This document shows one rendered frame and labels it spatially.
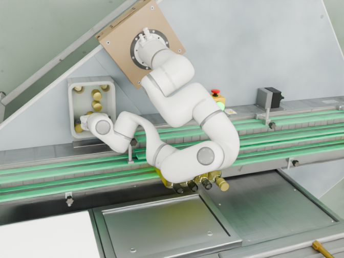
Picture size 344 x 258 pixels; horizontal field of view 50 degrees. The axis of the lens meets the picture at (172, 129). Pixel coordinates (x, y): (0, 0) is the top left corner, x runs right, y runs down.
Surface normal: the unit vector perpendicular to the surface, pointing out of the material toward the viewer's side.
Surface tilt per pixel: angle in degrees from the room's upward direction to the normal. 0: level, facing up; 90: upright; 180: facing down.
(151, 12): 5
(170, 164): 60
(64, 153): 90
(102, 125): 15
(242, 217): 91
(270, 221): 91
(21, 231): 90
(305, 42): 0
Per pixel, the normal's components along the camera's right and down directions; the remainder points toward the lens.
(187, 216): 0.03, -0.92
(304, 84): 0.34, 0.39
